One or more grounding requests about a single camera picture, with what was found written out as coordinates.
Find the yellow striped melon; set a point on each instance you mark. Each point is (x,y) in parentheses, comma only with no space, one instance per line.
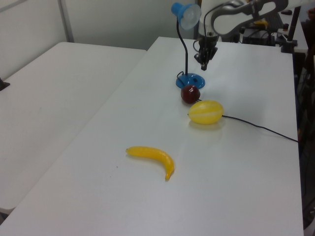
(206,112)

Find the small yellow object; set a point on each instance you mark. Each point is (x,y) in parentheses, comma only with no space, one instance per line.
(261,23)

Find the black keyboard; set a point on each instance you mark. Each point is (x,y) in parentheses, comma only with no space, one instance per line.
(276,20)

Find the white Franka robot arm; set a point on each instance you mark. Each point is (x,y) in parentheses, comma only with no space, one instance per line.
(229,22)

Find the dark red apple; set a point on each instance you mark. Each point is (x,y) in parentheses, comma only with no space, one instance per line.
(190,94)

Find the blue gooseneck desk lamp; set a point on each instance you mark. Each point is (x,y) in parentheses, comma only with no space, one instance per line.
(189,79)

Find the black computer mouse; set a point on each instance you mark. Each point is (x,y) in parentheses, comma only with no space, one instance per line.
(287,12)

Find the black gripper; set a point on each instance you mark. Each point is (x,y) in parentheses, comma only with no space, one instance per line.
(206,50)

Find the yellow banana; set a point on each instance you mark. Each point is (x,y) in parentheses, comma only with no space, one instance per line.
(157,155)

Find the black camera stand pole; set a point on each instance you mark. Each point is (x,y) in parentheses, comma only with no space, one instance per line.
(291,29)

